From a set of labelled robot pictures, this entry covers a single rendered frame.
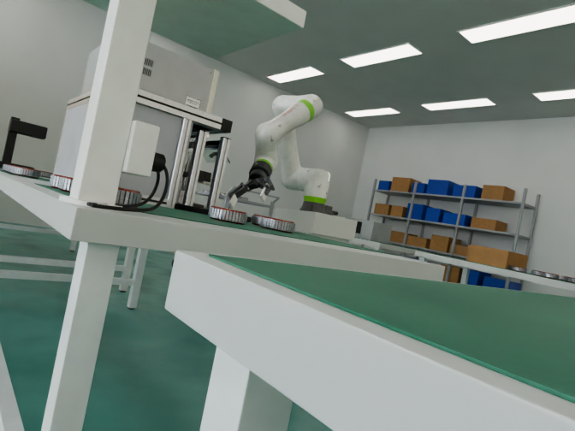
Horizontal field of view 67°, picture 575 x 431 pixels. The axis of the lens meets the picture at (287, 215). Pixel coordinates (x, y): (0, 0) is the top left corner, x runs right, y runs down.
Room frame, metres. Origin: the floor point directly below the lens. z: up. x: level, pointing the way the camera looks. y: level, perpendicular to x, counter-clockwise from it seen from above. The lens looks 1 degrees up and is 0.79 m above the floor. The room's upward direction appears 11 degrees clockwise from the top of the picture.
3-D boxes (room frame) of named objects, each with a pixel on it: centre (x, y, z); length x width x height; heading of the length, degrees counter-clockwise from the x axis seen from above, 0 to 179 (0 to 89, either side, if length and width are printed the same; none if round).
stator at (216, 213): (1.26, 0.17, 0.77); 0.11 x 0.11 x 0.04
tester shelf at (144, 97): (1.76, 0.66, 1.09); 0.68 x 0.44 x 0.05; 39
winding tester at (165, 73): (1.77, 0.67, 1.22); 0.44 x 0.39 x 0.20; 39
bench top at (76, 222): (1.80, 0.60, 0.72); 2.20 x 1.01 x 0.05; 39
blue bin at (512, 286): (6.95, -3.61, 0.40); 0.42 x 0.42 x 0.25; 38
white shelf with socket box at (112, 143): (0.89, 0.29, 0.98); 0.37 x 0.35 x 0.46; 39
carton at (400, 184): (8.69, -2.23, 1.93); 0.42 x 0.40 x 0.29; 41
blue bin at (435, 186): (8.02, -2.75, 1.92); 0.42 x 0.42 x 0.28; 40
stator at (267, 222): (1.38, 0.02, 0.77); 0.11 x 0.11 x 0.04
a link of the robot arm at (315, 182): (2.39, -0.12, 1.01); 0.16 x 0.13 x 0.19; 60
